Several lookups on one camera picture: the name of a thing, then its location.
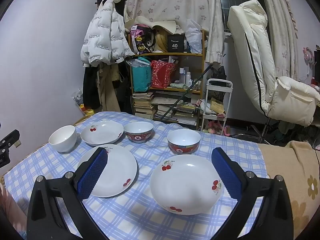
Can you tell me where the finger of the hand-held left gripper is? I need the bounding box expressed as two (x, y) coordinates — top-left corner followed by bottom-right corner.
(0, 129), (20, 151)

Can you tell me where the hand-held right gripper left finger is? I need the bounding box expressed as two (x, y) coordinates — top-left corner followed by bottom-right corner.
(26, 147), (108, 240)

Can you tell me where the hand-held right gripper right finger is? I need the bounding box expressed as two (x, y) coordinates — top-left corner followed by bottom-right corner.
(212, 147), (293, 240)

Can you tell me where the white cherry print plate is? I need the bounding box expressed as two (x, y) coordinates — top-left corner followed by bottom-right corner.
(77, 144), (138, 198)
(80, 120), (124, 147)
(149, 154), (224, 216)

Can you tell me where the white bowl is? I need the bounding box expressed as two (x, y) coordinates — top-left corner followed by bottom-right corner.
(48, 125), (77, 153)

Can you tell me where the red patterned bowl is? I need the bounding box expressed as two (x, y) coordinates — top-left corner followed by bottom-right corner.
(167, 129), (201, 155)
(124, 122), (154, 144)

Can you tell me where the pink toy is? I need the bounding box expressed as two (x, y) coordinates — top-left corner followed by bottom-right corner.
(205, 120), (231, 136)

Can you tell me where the person's leg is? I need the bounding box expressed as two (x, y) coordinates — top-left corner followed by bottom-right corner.
(0, 181), (27, 232)

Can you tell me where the beige flower blanket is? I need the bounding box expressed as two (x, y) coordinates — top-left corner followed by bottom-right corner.
(257, 140), (320, 240)

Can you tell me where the yellow packaging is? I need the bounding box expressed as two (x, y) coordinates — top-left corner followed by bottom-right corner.
(79, 106), (94, 117)

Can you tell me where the clear patterned plastic bag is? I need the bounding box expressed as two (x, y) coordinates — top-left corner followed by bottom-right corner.
(72, 90), (87, 108)

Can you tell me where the blue checked cloth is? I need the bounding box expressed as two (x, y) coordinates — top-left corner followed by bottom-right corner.
(4, 111), (270, 240)

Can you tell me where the beige hanging coat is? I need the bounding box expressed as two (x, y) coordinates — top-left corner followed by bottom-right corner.
(96, 64), (121, 113)

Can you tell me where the dark hanging garment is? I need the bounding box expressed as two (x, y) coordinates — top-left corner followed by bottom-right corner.
(82, 65), (101, 111)

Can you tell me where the long dark pole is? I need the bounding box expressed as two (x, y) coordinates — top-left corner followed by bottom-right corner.
(160, 65), (213, 121)

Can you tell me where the white trolley cart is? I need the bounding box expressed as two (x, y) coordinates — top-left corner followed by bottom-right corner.
(200, 79), (233, 133)

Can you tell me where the cluster of cosmetic bottles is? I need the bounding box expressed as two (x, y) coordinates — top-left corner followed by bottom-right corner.
(179, 67), (201, 88)

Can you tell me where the teal paper bag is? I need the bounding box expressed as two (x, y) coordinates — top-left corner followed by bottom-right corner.
(131, 57), (152, 92)

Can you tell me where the red gift bag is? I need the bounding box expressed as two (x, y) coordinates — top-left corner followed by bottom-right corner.
(151, 60), (176, 89)

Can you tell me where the wooden shelf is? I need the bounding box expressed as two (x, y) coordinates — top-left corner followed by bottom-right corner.
(128, 29), (208, 130)

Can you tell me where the white padded office chair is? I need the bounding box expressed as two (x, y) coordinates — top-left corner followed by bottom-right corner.
(227, 0), (317, 144)

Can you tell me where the white puffer jacket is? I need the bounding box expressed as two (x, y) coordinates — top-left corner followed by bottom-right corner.
(80, 0), (135, 67)

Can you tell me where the black box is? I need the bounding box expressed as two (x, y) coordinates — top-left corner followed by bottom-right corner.
(167, 34), (186, 53)

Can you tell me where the white plastic bag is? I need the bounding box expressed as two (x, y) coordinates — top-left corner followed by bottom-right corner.
(185, 19), (203, 54)

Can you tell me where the purple patterned tote bag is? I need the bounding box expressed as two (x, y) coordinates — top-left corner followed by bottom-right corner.
(130, 24), (156, 54)

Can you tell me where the pink desk fan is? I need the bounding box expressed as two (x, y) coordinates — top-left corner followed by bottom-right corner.
(302, 46), (317, 63)

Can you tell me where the cream ruffled curtain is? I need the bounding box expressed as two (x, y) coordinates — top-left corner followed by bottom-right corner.
(257, 0), (299, 80)

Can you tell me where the white floral curtain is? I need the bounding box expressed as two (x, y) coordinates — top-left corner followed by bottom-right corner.
(126, 0), (227, 63)

